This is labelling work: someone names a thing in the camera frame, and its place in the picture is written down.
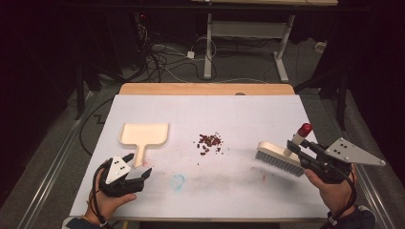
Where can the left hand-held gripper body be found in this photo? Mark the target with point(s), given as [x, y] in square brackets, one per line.
[119, 186]

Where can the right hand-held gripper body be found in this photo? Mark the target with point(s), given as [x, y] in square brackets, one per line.
[350, 152]

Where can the cream plastic dustpan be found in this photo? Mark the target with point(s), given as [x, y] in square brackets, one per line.
[144, 135]

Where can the pile of red beans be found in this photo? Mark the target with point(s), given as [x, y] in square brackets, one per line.
[208, 140]

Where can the person's left hand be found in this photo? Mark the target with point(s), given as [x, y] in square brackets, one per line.
[105, 205]

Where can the person's right hand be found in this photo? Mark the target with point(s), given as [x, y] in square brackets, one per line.
[337, 195]

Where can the black stand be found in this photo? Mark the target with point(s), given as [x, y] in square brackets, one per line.
[342, 101]
[79, 95]

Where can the white sheet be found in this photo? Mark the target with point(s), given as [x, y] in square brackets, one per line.
[207, 111]

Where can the wooden table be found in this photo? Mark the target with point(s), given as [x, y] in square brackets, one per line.
[207, 89]

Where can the white power adapter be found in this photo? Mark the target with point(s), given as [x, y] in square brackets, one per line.
[190, 54]

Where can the metal floor rail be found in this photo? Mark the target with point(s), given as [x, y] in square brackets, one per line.
[372, 191]
[54, 165]

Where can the white desk frame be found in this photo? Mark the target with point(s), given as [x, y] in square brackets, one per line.
[208, 47]

